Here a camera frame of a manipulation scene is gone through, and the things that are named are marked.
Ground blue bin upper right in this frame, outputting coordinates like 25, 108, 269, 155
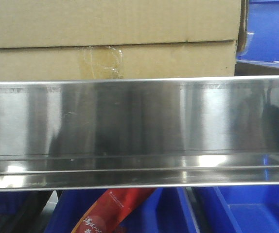
237, 0, 279, 62

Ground red snack package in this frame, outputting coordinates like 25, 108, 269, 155
71, 188, 156, 233

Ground blue bin lower middle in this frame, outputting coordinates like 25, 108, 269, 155
44, 187, 200, 233

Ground blue bin lower right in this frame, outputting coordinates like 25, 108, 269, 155
195, 185, 279, 233

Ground stainless steel shelf rail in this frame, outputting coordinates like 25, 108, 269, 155
0, 76, 279, 191

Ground brown cardboard carton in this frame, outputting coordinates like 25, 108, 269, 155
0, 0, 246, 81

